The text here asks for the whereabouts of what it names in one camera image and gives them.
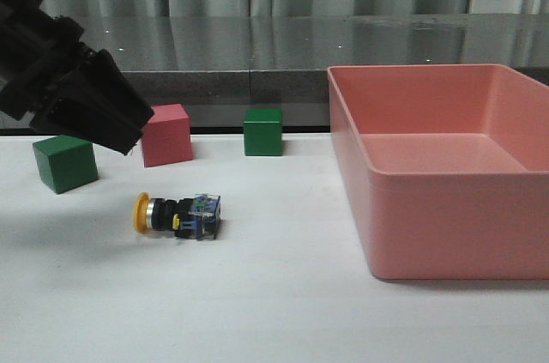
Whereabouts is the yellow push button switch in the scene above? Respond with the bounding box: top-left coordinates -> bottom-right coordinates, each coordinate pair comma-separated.
132,192 -> 221,240

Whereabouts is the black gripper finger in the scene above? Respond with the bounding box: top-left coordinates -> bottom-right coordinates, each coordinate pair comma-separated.
30,82 -> 142,155
63,48 -> 154,127

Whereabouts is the green cube near bin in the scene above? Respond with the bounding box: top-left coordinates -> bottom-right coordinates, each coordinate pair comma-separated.
244,108 -> 283,156

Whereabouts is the pink cube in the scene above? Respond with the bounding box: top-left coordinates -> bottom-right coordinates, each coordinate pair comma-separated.
141,104 -> 193,167

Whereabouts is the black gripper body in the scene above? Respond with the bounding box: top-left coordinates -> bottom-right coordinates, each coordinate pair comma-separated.
1,0 -> 93,125

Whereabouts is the green cube far left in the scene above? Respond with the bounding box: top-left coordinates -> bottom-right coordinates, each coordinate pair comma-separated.
33,136 -> 99,194

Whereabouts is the pink plastic bin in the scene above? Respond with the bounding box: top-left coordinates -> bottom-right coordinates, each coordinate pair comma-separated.
328,64 -> 548,280

